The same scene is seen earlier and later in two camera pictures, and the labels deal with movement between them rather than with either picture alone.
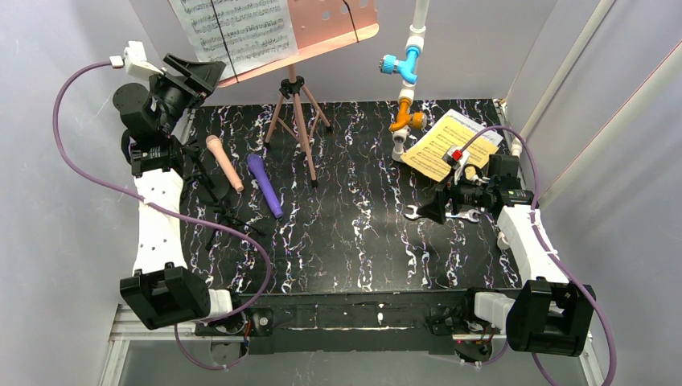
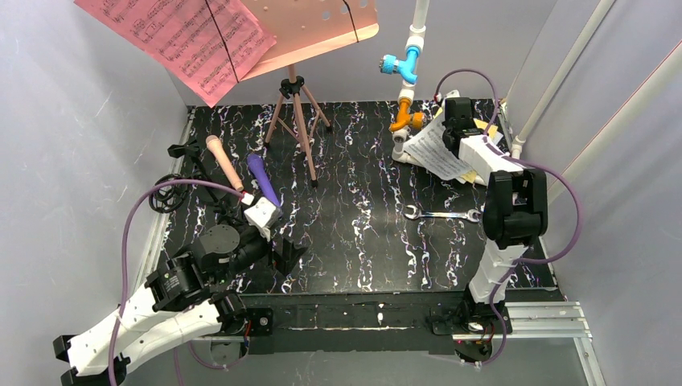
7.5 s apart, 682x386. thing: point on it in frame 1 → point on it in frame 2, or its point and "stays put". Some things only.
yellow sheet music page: (427, 152) → (470, 176)
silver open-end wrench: (469, 215) stays put
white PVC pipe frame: (417, 39) stays put
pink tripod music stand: (319, 26) stays put
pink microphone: (215, 143) stays put
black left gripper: (186, 82) → (280, 254)
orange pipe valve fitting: (404, 117) stays put
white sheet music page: (245, 34) → (429, 150)
